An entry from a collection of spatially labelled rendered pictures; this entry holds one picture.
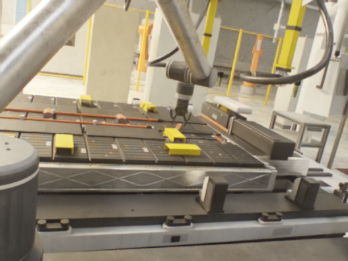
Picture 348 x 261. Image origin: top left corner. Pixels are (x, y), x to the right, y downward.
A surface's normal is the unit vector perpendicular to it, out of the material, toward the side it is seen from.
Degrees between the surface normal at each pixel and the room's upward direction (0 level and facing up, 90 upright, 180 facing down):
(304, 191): 90
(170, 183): 90
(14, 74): 78
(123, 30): 90
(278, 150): 90
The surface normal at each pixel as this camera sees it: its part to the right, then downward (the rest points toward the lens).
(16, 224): 0.87, 0.25
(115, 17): 0.32, 0.29
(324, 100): -0.71, 0.06
